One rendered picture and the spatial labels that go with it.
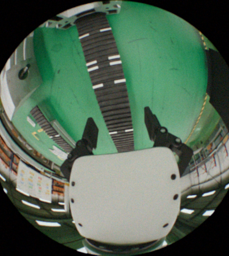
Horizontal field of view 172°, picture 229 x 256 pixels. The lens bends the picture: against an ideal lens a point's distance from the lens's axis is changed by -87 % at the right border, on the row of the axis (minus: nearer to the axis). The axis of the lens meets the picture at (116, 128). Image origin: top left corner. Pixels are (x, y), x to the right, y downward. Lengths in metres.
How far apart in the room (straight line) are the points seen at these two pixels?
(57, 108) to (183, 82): 0.31
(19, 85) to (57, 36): 0.11
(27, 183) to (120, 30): 3.16
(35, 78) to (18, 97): 0.06
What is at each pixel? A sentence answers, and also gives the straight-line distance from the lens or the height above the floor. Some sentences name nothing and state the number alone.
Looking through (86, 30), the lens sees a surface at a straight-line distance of 0.16.
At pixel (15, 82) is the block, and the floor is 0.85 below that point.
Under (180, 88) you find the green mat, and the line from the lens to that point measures 0.22.
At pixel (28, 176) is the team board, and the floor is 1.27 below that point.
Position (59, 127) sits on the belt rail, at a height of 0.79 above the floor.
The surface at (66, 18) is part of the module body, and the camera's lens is 0.16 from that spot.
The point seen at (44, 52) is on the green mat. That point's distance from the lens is 0.22.
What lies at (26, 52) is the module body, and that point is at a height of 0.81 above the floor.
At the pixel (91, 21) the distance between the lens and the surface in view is 0.18.
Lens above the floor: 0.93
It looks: 43 degrees down
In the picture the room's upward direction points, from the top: 178 degrees clockwise
